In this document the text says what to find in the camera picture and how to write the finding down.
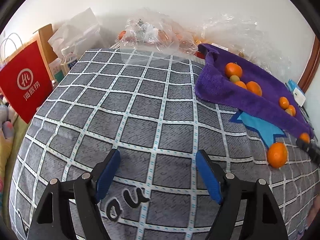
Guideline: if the yellow-green round fruit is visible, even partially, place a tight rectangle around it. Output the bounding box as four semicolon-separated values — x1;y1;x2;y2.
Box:
229;75;240;83

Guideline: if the colourful blanket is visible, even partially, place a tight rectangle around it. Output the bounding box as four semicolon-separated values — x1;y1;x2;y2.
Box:
1;100;28;207

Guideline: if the left clear plastic bag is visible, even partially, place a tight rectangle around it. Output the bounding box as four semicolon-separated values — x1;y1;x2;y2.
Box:
119;11;197;66

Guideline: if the plastic water bottle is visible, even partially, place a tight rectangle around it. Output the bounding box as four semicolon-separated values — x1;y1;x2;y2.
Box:
61;46;78;76

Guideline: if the large front orange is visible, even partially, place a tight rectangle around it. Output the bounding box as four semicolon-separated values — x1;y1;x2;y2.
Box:
225;62;242;78

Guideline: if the yellow-brown fruit front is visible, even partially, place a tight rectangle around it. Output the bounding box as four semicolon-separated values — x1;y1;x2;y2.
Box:
285;108;293;116

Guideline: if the small orange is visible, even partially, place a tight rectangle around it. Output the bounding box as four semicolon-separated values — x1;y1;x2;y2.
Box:
279;96;290;110
288;105;296;116

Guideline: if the red paper shopping bag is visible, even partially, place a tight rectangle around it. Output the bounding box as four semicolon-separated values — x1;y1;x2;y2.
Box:
0;41;53;123

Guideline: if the brown wooden door frame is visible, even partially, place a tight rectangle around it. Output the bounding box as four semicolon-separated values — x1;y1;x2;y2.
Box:
298;37;320;93

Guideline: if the grey checked bed cover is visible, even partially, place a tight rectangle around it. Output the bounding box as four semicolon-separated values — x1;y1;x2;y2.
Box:
9;49;319;239

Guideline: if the white blue charger box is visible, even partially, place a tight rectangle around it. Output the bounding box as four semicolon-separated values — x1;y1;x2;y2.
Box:
286;79;306;107

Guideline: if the purple towel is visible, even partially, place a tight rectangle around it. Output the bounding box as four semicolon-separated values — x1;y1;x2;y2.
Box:
195;43;315;138

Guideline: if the clear plastic bag of fruit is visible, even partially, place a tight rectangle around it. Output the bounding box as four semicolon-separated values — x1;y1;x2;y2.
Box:
193;14;291;82

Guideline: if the white plastic bag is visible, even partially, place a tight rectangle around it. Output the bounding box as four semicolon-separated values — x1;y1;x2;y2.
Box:
48;8;108;58

